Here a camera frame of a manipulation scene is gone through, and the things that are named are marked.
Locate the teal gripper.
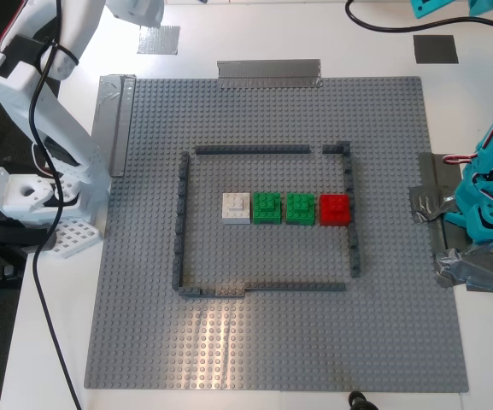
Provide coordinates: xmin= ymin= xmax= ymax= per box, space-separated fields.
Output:
xmin=467 ymin=0 xmax=493 ymax=17

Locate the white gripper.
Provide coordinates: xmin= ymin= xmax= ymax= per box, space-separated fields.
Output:
xmin=105 ymin=0 xmax=166 ymax=29

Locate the white lego cube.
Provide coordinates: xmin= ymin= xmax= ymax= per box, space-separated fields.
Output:
xmin=221 ymin=191 xmax=251 ymax=226

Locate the red lego cube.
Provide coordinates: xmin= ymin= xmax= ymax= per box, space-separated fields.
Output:
xmin=319 ymin=193 xmax=353 ymax=227

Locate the green lego cube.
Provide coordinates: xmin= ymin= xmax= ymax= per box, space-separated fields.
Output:
xmin=285 ymin=191 xmax=318 ymax=226
xmin=250 ymin=191 xmax=283 ymax=226

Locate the grey lego baseplate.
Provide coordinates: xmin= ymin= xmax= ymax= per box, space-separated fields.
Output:
xmin=84 ymin=75 xmax=471 ymax=393

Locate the black knob object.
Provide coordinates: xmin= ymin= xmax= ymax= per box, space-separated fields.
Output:
xmin=347 ymin=389 xmax=379 ymax=410

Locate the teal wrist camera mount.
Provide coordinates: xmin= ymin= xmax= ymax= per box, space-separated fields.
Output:
xmin=408 ymin=0 xmax=455 ymax=20

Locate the black cable on teal arm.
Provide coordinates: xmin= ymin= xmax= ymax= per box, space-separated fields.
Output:
xmin=344 ymin=0 xmax=493 ymax=48

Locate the grey duct tape strip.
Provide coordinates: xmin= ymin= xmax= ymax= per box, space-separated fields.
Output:
xmin=216 ymin=58 xmax=324 ymax=90
xmin=94 ymin=73 xmax=138 ymax=179

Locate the red white servo wire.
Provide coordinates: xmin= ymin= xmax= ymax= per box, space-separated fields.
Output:
xmin=441 ymin=55 xmax=493 ymax=167

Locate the grey duct tape patch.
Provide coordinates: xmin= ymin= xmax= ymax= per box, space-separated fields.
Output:
xmin=408 ymin=151 xmax=472 ymax=257

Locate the long dark grey lego wall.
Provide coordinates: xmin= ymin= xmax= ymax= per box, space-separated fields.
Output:
xmin=342 ymin=153 xmax=361 ymax=278
xmin=178 ymin=281 xmax=347 ymax=298
xmin=171 ymin=151 xmax=191 ymax=291
xmin=193 ymin=144 xmax=311 ymax=155

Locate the short dark grey lego wall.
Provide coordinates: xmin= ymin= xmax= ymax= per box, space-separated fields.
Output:
xmin=321 ymin=141 xmax=352 ymax=155

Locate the crumpled grey duct tape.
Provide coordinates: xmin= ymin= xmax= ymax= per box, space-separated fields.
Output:
xmin=432 ymin=241 xmax=493 ymax=296

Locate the black cable on white arm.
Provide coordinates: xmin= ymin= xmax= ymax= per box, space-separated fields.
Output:
xmin=28 ymin=0 xmax=84 ymax=410

